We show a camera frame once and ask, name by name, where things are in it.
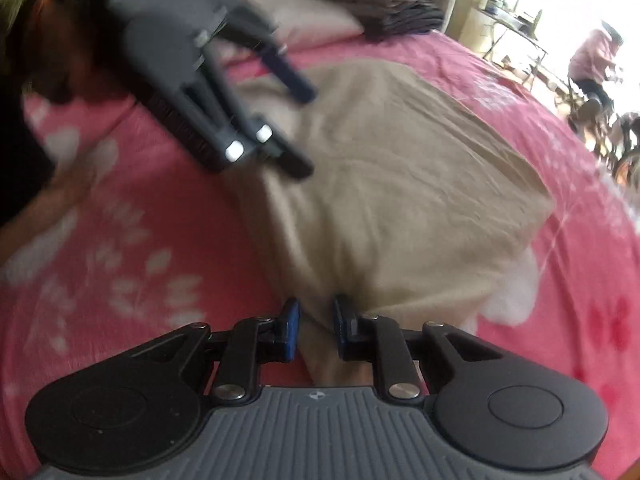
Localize person's left hand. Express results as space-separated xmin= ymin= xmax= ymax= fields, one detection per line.
xmin=29 ymin=0 xmax=137 ymax=107

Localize pink floral blanket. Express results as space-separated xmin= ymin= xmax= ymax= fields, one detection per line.
xmin=0 ymin=30 xmax=640 ymax=480

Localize beige pants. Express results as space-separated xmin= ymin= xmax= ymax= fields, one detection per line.
xmin=225 ymin=57 xmax=557 ymax=388

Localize folding table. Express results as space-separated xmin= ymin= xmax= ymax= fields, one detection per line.
xmin=475 ymin=0 xmax=549 ymax=77

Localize black wheelchair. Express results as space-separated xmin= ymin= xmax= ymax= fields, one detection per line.
xmin=607 ymin=112 xmax=640 ymax=182

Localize beige curtain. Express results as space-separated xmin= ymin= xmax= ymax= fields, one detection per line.
xmin=440 ymin=0 xmax=487 ymax=47

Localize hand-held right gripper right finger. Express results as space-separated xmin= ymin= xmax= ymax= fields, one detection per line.
xmin=333 ymin=295 xmax=503 ymax=403

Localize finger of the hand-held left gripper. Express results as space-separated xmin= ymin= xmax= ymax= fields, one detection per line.
xmin=219 ymin=2 xmax=319 ymax=104
xmin=186 ymin=66 xmax=314 ymax=178

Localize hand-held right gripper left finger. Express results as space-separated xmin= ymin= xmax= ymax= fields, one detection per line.
xmin=132 ymin=298 xmax=301 ymax=404

